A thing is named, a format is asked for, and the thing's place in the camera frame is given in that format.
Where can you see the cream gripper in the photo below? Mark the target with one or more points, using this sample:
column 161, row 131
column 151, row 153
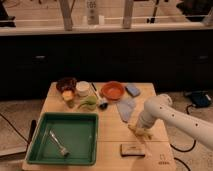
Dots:
column 140, row 131

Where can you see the yellow banana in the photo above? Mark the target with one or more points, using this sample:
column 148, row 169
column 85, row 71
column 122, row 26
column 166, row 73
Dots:
column 148, row 135

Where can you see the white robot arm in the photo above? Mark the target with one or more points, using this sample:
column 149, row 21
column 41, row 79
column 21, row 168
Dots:
column 160, row 107

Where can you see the green plastic tray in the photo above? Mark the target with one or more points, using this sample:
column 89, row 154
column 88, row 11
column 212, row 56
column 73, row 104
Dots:
column 77, row 132

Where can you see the light blue cloth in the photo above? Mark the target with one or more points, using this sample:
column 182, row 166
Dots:
column 125, row 108

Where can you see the blue sponge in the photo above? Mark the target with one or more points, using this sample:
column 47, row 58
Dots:
column 132, row 90

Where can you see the orange bowl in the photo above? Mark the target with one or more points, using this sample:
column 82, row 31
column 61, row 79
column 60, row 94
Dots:
column 112, row 90

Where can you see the blue black floor device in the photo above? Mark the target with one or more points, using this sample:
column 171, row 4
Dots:
column 200, row 99

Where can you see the white cup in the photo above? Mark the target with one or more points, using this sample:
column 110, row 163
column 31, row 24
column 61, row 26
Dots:
column 82, row 88

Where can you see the metal fork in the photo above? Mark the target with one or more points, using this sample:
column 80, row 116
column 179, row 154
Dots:
column 64, row 152

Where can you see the dark brown bowl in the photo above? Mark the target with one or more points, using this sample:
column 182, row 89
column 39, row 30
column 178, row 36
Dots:
column 66, row 84

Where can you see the white remote control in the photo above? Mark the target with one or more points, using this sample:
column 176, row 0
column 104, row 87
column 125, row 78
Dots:
column 92, row 12

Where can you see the black handled brush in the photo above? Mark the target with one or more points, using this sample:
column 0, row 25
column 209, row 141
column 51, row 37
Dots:
column 102, row 102

